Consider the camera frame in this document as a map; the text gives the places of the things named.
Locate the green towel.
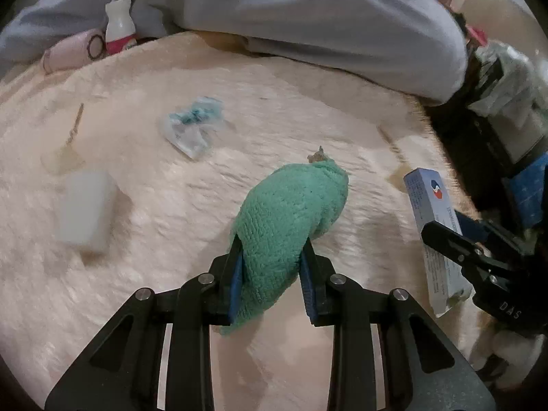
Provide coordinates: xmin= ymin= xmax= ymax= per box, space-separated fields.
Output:
xmin=219 ymin=158 xmax=349 ymax=338

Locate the cream fluffy blanket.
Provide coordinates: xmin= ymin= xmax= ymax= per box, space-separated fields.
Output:
xmin=0 ymin=30 xmax=493 ymax=411

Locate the person's right forearm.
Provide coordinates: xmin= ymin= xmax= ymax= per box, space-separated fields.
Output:
xmin=471 ymin=329 xmax=548 ymax=395

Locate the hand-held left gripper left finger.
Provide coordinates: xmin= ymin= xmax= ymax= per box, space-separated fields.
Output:
xmin=45 ymin=236 xmax=245 ymax=411

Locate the white and blue carton box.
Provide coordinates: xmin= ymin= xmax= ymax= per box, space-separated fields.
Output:
xmin=402 ymin=167 xmax=474 ymax=318

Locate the pink round device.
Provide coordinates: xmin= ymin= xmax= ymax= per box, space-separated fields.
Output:
xmin=42 ymin=28 xmax=108 ymax=73

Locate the white bottle pink label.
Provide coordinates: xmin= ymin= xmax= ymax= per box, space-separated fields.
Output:
xmin=104 ymin=0 xmax=138 ymax=56

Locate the clear plastic bag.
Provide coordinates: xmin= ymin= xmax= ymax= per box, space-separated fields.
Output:
xmin=466 ymin=38 xmax=548 ymax=116

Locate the clear wrapper teal print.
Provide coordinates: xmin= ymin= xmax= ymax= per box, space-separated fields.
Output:
xmin=159 ymin=96 xmax=227 ymax=161

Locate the white translucent box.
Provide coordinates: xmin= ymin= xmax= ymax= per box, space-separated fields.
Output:
xmin=55 ymin=170 xmax=121 ymax=254

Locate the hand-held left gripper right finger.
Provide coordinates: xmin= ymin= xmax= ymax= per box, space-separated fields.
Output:
xmin=299 ymin=237 xmax=497 ymax=411

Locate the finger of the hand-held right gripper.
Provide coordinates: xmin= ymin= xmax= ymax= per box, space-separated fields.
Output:
xmin=421 ymin=220 xmax=514 ymax=292
xmin=454 ymin=210 xmax=532 ymax=265

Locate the blue printed cloth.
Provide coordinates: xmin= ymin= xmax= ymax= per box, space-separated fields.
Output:
xmin=505 ymin=150 xmax=548 ymax=227

